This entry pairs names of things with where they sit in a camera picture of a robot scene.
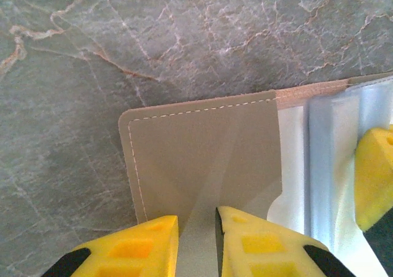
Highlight beige card holder clear sleeves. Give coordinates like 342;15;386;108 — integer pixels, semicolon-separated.
118;72;393;277

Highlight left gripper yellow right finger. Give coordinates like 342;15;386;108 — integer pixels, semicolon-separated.
216;206;357;277

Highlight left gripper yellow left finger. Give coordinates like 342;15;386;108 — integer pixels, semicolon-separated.
41;215;179;277

